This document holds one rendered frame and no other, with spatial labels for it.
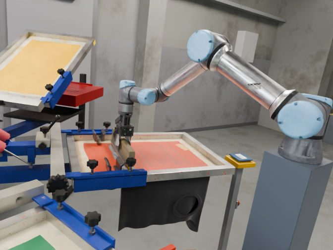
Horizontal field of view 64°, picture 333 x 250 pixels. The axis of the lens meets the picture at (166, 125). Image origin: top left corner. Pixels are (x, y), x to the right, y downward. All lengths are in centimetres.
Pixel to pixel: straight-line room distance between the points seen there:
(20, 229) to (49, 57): 148
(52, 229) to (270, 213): 77
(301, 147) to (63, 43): 188
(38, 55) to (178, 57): 303
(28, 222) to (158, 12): 367
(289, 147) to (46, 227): 85
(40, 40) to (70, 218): 177
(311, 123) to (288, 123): 6
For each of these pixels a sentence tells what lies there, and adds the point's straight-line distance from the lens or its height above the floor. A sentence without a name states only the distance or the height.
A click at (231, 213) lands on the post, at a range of 180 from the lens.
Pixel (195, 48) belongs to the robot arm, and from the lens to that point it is 100.
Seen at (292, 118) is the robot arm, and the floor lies 137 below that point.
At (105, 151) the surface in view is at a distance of 149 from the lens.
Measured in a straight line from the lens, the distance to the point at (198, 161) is 148.
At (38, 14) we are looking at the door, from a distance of 377.
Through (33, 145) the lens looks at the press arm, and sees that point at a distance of 134.
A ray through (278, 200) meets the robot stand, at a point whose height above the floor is 104.
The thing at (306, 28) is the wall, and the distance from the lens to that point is 678.
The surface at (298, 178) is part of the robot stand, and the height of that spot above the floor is 115.
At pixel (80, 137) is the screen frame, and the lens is 164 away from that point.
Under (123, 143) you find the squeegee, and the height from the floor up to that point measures 106.
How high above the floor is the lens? 151
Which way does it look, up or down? 15 degrees down
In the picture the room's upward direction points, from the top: 7 degrees clockwise
